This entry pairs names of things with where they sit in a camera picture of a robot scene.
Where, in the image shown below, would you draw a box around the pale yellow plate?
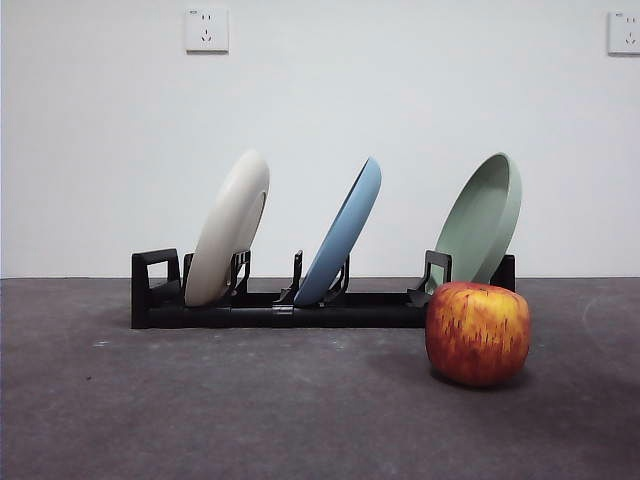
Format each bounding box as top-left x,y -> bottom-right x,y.
183,148 -> 272,307

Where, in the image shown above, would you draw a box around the red yellow apple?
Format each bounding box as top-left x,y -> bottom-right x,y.
424,280 -> 532,389

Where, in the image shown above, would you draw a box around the blue plate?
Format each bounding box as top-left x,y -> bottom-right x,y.
293,156 -> 384,306

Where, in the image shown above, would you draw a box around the black plate rack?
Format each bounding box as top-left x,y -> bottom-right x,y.
130,248 -> 517,330

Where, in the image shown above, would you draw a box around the green plate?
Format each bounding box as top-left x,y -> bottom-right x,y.
432,152 -> 524,290

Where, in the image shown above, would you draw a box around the white wall socket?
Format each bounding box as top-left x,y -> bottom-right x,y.
185,7 -> 231,55
607,10 -> 640,57

